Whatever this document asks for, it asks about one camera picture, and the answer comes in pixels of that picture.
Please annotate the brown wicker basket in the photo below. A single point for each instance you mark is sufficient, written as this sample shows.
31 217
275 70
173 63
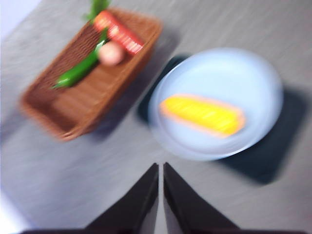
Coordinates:
80 97

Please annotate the blue round plate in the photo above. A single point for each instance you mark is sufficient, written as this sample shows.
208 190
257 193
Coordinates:
219 73

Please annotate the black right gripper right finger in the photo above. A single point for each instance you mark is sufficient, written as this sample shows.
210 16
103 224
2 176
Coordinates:
190 209

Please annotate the black cutting board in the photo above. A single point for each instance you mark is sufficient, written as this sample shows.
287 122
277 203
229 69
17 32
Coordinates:
280 146

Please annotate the green chili pepper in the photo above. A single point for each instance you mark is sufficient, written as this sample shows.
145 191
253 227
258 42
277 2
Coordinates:
78 72

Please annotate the orange carrot with green leaves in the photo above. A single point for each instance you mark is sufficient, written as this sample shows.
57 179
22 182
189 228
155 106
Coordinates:
117 31

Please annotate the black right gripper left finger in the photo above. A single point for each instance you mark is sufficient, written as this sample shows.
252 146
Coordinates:
136 209

